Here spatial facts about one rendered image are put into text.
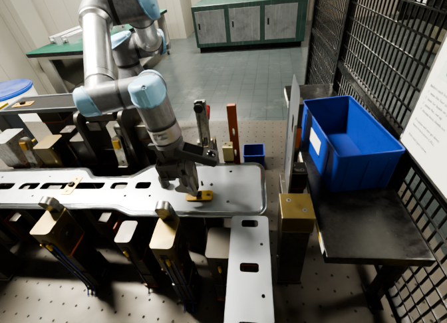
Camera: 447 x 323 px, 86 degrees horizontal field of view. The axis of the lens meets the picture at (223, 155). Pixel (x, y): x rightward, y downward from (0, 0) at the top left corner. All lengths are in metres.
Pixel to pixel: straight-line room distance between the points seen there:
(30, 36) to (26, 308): 3.74
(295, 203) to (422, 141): 0.31
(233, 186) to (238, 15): 4.84
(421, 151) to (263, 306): 0.49
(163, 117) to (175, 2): 6.61
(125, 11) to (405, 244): 0.99
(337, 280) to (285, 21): 4.92
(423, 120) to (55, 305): 1.22
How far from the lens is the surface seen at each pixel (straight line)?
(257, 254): 0.64
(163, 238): 0.65
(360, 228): 0.69
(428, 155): 0.68
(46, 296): 1.18
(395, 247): 0.68
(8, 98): 3.37
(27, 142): 1.19
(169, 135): 0.58
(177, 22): 7.19
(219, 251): 0.67
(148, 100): 0.54
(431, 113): 0.68
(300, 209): 0.64
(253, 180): 0.79
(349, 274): 1.00
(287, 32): 5.47
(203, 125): 0.83
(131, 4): 0.94
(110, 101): 0.66
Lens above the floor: 1.56
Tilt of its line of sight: 39 degrees down
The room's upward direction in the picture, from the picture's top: 8 degrees counter-clockwise
